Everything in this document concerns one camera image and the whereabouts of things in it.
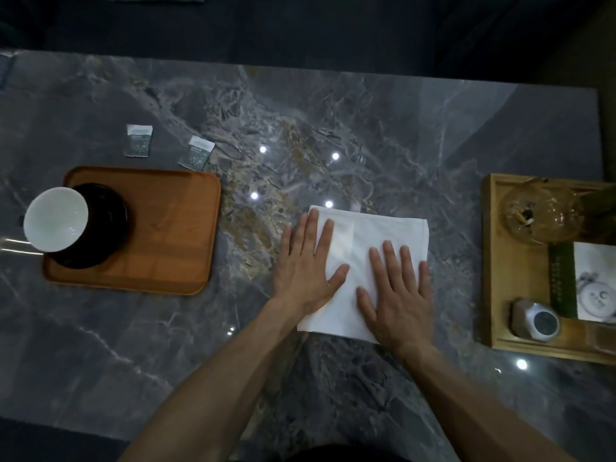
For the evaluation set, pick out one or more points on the person's right middle finger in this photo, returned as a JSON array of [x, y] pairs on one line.
[[393, 267]]

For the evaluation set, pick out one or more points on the person's left middle finger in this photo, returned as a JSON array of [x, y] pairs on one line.
[[308, 235]]

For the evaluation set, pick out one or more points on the orange wooden tray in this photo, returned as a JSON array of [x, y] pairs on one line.
[[163, 235]]

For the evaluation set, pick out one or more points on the person's right thumb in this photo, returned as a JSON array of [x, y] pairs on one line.
[[365, 305]]

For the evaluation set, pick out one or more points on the white cloth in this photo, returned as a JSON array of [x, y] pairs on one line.
[[356, 235]]

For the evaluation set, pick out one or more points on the person's left hand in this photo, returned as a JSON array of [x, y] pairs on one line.
[[301, 279]]

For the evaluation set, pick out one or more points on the person's left forearm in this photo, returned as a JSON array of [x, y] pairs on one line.
[[216, 389]]

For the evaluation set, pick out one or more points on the glass ashtray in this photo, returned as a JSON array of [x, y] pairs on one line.
[[539, 216]]

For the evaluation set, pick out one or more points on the black round saucer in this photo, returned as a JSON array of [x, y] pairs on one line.
[[103, 226]]

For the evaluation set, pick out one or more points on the person's right forearm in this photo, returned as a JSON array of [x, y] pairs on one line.
[[476, 408]]

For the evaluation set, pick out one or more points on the person's right hand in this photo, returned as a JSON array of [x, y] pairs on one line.
[[399, 312]]

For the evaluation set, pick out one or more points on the light bamboo tray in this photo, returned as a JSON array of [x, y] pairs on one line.
[[505, 274]]

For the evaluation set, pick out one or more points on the person's left thumb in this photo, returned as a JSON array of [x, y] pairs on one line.
[[337, 279]]

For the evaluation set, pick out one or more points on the silver hexagonal timer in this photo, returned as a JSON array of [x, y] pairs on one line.
[[535, 321]]

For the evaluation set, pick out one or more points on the small white tea sachet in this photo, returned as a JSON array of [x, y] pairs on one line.
[[138, 140], [196, 153]]

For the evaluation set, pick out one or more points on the white ceramic bowl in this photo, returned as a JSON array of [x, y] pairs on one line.
[[55, 218]]

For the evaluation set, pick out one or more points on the person's right little finger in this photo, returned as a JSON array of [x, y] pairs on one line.
[[425, 279]]

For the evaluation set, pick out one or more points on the green and white card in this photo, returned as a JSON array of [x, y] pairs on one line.
[[584, 281]]

